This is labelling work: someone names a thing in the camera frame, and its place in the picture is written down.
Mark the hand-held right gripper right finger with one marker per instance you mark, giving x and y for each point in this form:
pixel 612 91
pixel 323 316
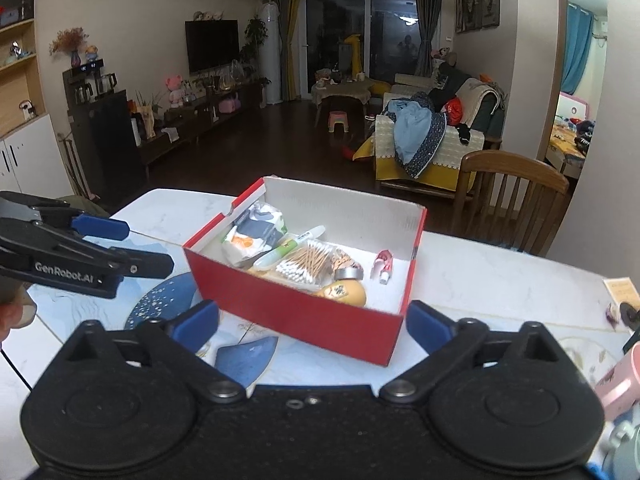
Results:
pixel 430 323

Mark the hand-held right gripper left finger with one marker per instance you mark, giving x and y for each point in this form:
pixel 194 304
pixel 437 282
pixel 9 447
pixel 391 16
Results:
pixel 195 321

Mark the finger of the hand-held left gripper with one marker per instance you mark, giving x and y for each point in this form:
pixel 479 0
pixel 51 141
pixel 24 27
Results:
pixel 150 266
pixel 100 228

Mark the red cardboard box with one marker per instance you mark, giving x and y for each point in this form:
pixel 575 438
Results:
pixel 300 326

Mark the grey white tissue pack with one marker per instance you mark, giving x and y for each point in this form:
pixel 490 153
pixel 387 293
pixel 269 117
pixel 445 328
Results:
pixel 262 220

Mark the person's left hand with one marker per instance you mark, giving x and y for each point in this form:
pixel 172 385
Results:
pixel 15 315

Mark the green jacket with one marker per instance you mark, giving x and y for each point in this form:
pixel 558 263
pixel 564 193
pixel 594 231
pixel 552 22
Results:
pixel 99 207

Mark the small red white tube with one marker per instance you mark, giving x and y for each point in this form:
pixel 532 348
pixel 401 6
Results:
pixel 382 265

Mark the black water dispenser cabinet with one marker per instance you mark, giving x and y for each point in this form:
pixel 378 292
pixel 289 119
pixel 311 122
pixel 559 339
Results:
pixel 110 145

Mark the orange white packet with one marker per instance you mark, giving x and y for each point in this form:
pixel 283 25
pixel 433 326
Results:
pixel 242 248

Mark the yellow round bottle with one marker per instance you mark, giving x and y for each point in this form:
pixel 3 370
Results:
pixel 345 293

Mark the small patterned round tin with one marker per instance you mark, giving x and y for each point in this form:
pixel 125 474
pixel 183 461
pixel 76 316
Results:
pixel 347 271

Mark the white cabinet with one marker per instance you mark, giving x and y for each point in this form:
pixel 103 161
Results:
pixel 25 155

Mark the dark tv cabinet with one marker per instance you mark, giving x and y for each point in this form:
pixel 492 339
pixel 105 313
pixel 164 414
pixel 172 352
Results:
pixel 170 146

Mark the pack of cotton swabs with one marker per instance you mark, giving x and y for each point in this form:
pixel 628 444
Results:
pixel 305 265

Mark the green white pen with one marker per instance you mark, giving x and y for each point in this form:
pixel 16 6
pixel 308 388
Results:
pixel 295 245

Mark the glass kettle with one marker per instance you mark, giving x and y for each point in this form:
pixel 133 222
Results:
pixel 106 84
pixel 84 94

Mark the pink pig plush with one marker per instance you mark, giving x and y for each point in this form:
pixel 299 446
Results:
pixel 175 87

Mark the sofa with cream cover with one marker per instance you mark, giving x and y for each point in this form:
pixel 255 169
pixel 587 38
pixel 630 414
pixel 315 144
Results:
pixel 450 151

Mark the small blue yellow figurine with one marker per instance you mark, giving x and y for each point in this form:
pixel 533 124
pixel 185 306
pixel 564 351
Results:
pixel 91 54

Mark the pink bag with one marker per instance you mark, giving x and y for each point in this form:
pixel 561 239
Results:
pixel 230 105

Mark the wooden chair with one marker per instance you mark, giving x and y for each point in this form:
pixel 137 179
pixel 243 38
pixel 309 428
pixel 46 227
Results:
pixel 515 165

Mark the vase of dried flowers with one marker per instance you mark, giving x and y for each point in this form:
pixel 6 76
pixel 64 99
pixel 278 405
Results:
pixel 70 40

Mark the yellow paper box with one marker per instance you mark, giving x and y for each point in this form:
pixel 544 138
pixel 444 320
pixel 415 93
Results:
pixel 620 290

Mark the pile of blue clothes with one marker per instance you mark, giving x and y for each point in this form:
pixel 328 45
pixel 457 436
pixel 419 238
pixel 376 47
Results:
pixel 412 130

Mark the small black object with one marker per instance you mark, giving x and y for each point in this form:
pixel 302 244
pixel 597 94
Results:
pixel 629 312

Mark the pink plastic object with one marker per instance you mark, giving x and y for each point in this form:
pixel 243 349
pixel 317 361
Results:
pixel 622 380

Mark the red bag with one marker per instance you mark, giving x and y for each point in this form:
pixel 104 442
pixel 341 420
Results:
pixel 453 110

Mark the yellow bedroom table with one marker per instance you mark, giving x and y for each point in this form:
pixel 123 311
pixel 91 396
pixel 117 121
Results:
pixel 560 152

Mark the black television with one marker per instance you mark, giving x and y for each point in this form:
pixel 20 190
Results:
pixel 212 45

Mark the blue glove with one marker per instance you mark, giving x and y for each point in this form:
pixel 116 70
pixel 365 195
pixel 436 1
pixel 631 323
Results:
pixel 595 473

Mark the pink plastic stool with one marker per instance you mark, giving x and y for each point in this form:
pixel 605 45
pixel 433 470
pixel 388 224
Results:
pixel 338 116

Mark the grey green object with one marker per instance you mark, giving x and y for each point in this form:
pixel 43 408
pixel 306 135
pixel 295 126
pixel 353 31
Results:
pixel 622 447

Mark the row of small plush toys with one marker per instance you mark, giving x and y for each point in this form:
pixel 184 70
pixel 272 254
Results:
pixel 207 15

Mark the white tower air conditioner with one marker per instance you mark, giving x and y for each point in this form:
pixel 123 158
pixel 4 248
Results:
pixel 269 55

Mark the coffee table with cloth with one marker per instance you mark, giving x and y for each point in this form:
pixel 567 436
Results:
pixel 342 90

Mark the green potted plant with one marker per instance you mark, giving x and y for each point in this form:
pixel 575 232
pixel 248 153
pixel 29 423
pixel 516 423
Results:
pixel 255 30

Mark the pink headboard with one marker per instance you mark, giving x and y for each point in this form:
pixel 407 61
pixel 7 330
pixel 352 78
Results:
pixel 572 105

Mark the plush toys on sofa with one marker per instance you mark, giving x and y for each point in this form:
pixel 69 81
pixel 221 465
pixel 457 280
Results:
pixel 444 56

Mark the grey window curtain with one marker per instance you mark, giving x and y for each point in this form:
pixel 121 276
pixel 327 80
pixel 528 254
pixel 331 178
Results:
pixel 290 35
pixel 430 20

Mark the yellow giraffe toy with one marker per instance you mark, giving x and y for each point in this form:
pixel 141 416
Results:
pixel 354 52

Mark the blue bedroom curtain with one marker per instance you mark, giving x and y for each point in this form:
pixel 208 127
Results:
pixel 577 45

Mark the wooden wall shelf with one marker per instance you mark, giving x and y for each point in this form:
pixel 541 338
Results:
pixel 35 85

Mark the white wall air conditioner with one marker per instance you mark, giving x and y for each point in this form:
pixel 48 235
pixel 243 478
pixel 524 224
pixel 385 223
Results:
pixel 599 29

